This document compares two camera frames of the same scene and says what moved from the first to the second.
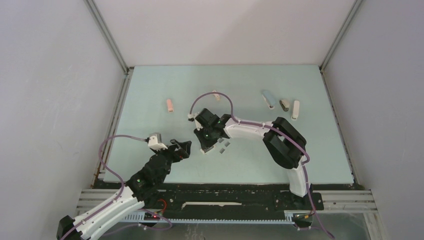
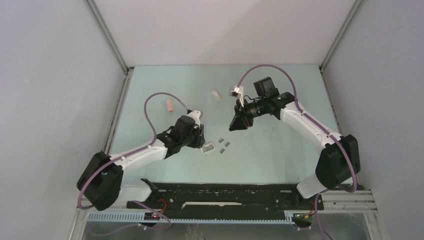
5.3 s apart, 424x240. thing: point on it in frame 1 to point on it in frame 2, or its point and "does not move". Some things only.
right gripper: x=203 y=141 to x=241 y=119
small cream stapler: x=217 y=96 does not move
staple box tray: x=204 y=148 does not move
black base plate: x=230 y=200 does not move
